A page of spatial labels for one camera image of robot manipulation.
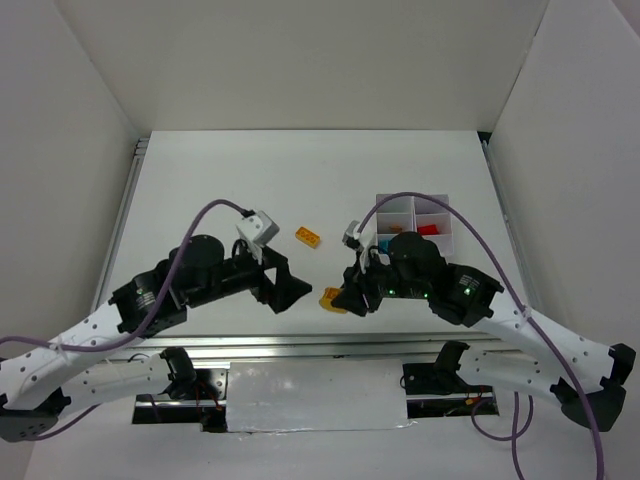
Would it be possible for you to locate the yellow oval lego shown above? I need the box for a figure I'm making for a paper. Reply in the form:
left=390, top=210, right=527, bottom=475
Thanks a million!
left=319, top=287, right=347, bottom=314

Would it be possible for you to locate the orange lego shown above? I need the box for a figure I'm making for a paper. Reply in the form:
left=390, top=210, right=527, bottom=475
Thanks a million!
left=295, top=227, right=321, bottom=249

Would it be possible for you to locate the red rectangular lego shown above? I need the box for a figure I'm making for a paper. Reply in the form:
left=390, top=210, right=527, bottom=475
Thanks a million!
left=417, top=224, right=440, bottom=236

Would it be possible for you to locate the white divided container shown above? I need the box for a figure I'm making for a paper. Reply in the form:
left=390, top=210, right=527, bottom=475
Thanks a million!
left=374, top=196, right=415, bottom=242
left=414, top=197, right=454, bottom=257

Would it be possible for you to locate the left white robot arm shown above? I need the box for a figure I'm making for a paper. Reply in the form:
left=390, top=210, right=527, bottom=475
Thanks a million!
left=1, top=235, right=312, bottom=443

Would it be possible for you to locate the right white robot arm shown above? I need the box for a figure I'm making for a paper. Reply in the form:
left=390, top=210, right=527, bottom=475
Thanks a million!
left=332, top=231, right=636, bottom=432

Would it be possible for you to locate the white foil sheet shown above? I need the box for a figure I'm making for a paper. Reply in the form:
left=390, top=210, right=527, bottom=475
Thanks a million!
left=226, top=359, right=410, bottom=433

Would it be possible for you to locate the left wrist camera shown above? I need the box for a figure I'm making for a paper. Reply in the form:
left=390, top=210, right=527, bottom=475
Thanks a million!
left=236, top=210, right=280, bottom=265

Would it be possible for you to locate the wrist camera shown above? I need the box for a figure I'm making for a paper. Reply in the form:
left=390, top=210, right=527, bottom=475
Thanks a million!
left=342, top=220, right=389, bottom=273
left=236, top=210, right=280, bottom=265

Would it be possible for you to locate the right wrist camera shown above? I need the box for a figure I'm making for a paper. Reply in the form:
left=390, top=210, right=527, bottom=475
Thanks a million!
left=342, top=220, right=389, bottom=273

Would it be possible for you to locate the aluminium front rail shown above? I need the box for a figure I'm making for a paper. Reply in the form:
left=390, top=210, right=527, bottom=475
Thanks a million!
left=110, top=333, right=512, bottom=361

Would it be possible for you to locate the aluminium rail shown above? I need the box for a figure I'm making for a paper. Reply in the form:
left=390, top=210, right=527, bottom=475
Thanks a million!
left=477, top=131, right=539, bottom=307
left=91, top=137, right=150, bottom=311
left=110, top=333, right=512, bottom=361

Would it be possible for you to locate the left aluminium rail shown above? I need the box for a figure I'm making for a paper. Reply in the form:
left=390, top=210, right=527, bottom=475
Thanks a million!
left=91, top=137, right=150, bottom=311

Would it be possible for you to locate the right aluminium rail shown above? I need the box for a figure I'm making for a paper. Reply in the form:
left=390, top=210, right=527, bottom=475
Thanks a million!
left=477, top=131, right=539, bottom=307

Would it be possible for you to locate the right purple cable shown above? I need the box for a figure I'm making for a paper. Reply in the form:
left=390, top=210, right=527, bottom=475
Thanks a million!
left=357, top=191, right=606, bottom=480

